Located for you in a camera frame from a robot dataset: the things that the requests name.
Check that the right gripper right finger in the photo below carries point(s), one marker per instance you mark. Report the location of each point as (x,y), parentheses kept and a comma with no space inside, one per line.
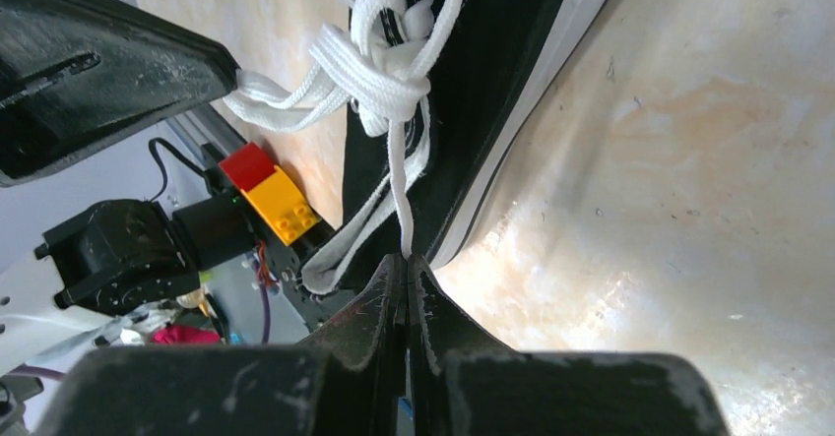
(468,382)

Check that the red yellow emergency button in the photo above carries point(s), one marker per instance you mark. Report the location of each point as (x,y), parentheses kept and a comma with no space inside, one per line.
(270,192)

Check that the white shoelace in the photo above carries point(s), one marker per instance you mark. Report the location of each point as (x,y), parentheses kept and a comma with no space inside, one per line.
(380,64)

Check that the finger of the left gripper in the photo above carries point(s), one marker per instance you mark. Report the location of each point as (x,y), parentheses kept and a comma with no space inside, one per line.
(78,76)

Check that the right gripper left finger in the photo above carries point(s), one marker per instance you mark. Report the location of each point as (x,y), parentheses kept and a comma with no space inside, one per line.
(343,379)

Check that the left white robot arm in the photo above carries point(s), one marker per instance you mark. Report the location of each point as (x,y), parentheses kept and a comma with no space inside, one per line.
(106,261)

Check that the black white canvas sneaker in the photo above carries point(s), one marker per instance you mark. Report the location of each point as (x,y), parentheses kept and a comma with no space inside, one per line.
(499,60)

